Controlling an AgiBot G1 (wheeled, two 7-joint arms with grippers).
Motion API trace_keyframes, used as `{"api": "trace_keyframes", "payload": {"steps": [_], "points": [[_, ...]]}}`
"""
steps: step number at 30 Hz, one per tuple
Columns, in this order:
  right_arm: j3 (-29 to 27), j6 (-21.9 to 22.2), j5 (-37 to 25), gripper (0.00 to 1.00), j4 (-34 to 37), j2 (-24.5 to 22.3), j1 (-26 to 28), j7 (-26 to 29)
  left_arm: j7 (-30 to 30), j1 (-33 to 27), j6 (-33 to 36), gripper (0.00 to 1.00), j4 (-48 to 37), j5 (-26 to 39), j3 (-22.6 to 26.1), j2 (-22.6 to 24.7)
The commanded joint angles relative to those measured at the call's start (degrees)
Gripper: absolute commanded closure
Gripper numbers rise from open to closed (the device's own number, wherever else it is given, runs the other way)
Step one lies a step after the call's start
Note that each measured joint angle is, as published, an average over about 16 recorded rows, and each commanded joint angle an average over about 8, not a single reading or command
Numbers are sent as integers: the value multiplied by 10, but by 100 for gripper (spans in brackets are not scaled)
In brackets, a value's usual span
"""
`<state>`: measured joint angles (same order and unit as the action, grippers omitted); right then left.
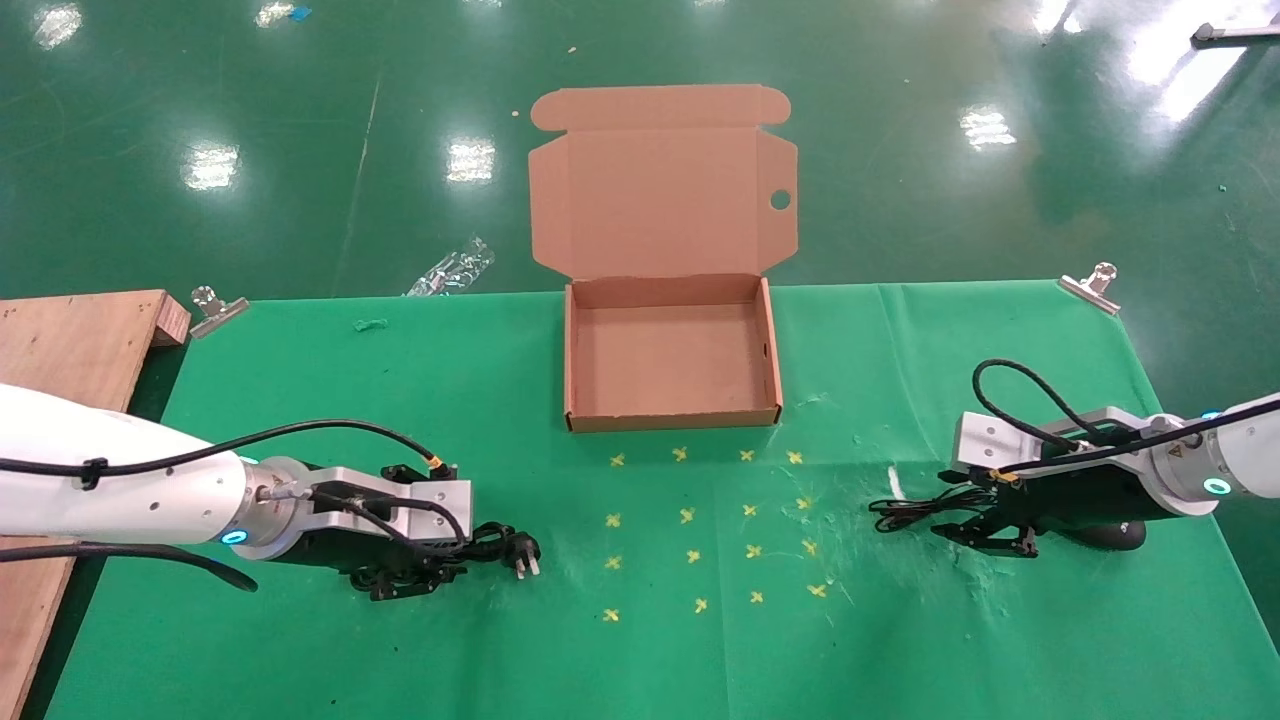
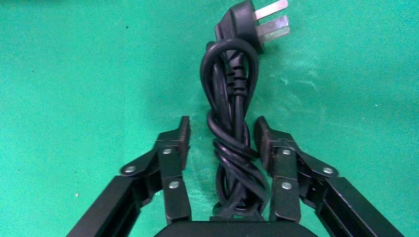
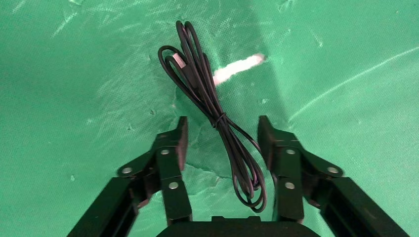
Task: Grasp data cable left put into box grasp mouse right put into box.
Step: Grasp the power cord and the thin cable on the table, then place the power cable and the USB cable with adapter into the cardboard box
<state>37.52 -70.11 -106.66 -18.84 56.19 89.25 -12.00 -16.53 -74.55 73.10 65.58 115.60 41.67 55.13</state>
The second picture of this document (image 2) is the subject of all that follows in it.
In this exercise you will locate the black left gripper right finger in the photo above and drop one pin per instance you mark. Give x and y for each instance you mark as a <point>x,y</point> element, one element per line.
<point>286,196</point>

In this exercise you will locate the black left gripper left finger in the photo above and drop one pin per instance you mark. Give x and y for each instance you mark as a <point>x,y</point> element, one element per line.
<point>173,196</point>

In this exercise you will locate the green table cloth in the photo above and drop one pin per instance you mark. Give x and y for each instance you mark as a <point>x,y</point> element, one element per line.
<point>82,81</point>

